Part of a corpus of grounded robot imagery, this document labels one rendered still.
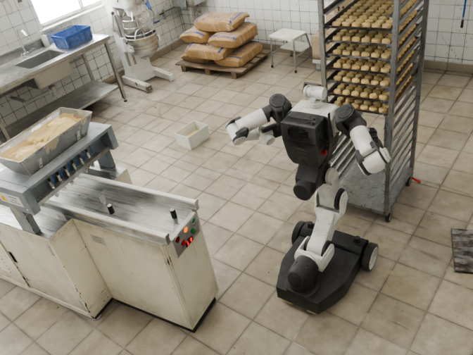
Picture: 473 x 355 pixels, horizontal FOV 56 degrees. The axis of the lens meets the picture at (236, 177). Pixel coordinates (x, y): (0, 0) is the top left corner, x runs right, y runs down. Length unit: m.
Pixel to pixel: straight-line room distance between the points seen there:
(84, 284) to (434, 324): 2.19
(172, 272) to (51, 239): 0.74
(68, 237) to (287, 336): 1.47
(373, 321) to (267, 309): 0.67
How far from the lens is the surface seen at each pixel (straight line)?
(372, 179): 3.77
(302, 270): 2.79
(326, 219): 2.96
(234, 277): 3.28
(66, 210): 2.88
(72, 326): 3.44
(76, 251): 2.97
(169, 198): 2.62
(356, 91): 3.08
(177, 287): 2.66
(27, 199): 2.64
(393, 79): 2.88
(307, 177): 2.52
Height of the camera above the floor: 2.44
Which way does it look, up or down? 36 degrees down
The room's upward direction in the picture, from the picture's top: 11 degrees counter-clockwise
